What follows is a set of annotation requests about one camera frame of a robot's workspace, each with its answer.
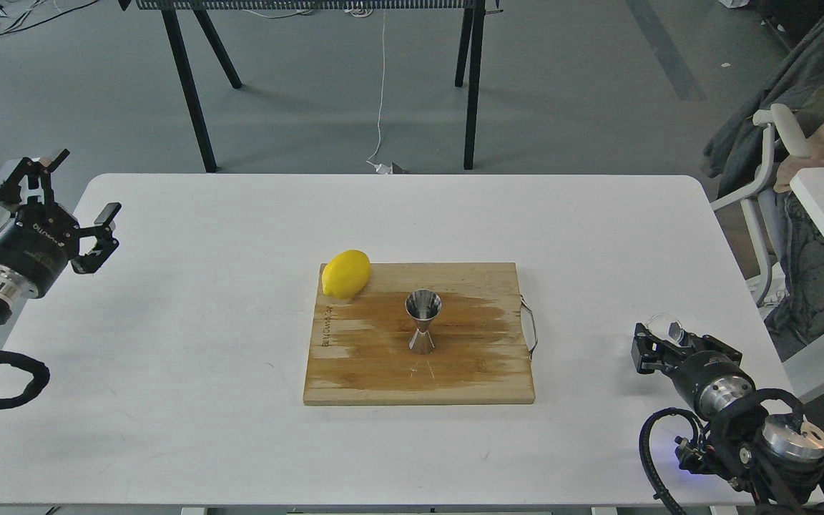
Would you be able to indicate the small clear glass cup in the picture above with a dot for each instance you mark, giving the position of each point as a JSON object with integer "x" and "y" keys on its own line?
{"x": 666, "y": 327}

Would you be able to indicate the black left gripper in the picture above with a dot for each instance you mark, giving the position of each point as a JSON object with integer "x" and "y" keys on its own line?
{"x": 26, "y": 247}

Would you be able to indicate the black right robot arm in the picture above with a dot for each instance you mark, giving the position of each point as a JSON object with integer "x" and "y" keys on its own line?
{"x": 757, "y": 440}

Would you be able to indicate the black metal table frame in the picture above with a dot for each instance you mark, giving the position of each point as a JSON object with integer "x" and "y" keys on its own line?
{"x": 268, "y": 46}

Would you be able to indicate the steel jigger measuring cup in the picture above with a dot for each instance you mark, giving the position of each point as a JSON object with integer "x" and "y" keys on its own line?
{"x": 423, "y": 306}

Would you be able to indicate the dark grey jacket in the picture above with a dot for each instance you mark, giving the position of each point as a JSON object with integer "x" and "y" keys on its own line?
{"x": 734, "y": 151}

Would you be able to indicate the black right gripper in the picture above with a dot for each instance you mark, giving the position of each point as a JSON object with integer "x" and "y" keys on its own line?
{"x": 709, "y": 380}

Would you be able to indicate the person in beige shirt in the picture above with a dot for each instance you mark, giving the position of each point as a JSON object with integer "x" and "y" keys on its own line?
{"x": 798, "y": 320}

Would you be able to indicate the wooden cutting board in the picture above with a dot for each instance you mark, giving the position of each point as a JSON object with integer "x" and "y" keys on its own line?
{"x": 359, "y": 351}

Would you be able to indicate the yellow lemon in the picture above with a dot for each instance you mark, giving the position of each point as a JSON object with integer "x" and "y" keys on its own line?
{"x": 346, "y": 275}

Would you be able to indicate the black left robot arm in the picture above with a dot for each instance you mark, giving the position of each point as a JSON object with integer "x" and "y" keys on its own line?
{"x": 96, "y": 244}

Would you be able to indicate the white office chair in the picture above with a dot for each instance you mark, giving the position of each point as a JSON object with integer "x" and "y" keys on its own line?
{"x": 779, "y": 126}

